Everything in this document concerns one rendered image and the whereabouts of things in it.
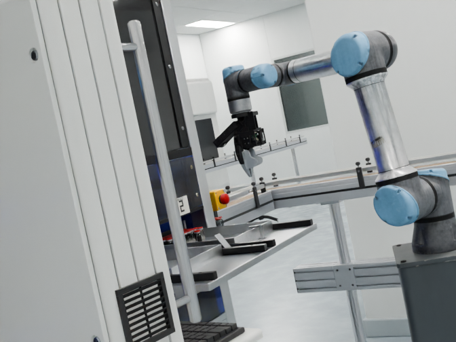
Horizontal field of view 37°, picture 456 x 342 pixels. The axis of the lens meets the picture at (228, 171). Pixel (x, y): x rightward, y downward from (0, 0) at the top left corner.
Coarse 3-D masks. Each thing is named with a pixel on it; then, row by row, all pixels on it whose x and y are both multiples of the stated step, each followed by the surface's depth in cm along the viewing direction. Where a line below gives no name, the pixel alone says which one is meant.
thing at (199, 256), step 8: (192, 248) 205; (200, 248) 203; (208, 248) 202; (216, 248) 198; (168, 256) 210; (192, 256) 205; (200, 256) 190; (208, 256) 193; (216, 256) 197; (168, 264) 203; (176, 264) 201; (192, 264) 186; (200, 264) 189; (176, 272) 179
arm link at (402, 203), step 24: (336, 48) 183; (360, 48) 177; (384, 48) 184; (336, 72) 184; (360, 72) 180; (384, 72) 181; (360, 96) 183; (384, 96) 181; (384, 120) 181; (384, 144) 181; (384, 168) 181; (408, 168) 180; (384, 192) 180; (408, 192) 178; (432, 192) 184; (384, 216) 182; (408, 216) 178
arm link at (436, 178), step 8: (440, 168) 189; (424, 176) 188; (432, 176) 188; (440, 176) 188; (432, 184) 186; (440, 184) 188; (448, 184) 190; (440, 192) 187; (448, 192) 189; (440, 200) 187; (448, 200) 189; (440, 208) 188; (448, 208) 189; (432, 216) 188
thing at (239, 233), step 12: (204, 228) 242; (216, 228) 240; (228, 228) 238; (240, 228) 235; (252, 228) 233; (264, 228) 224; (204, 240) 236; (216, 240) 210; (228, 240) 208; (240, 240) 210; (252, 240) 216
